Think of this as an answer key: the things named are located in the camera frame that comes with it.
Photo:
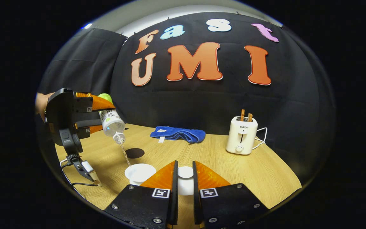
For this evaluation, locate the white toaster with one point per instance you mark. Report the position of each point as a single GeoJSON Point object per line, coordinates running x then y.
{"type": "Point", "coordinates": [240, 136]}

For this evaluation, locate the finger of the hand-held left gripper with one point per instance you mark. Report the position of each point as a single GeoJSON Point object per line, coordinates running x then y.
{"type": "Point", "coordinates": [102, 103]}
{"type": "Point", "coordinates": [87, 124]}

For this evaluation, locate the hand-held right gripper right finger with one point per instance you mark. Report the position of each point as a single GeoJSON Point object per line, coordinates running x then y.
{"type": "Point", "coordinates": [196, 197]}

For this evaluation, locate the blue folded towel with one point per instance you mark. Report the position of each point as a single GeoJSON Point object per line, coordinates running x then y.
{"type": "Point", "coordinates": [176, 134]}

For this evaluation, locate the white teacup lid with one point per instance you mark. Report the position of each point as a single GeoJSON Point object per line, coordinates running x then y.
{"type": "Point", "coordinates": [185, 184]}

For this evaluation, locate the clear water bottle green label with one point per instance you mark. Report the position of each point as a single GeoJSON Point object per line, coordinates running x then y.
{"type": "Point", "coordinates": [111, 122]}

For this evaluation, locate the white teacup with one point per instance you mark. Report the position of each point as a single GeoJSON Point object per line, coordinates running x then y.
{"type": "Point", "coordinates": [138, 172]}

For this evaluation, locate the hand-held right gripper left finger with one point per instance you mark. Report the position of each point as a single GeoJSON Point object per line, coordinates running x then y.
{"type": "Point", "coordinates": [174, 197]}

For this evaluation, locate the toasted bread slice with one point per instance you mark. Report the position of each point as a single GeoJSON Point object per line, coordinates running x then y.
{"type": "Point", "coordinates": [242, 114]}
{"type": "Point", "coordinates": [250, 117]}

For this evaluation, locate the dark round coaster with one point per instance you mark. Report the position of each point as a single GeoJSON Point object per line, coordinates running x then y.
{"type": "Point", "coordinates": [135, 153]}

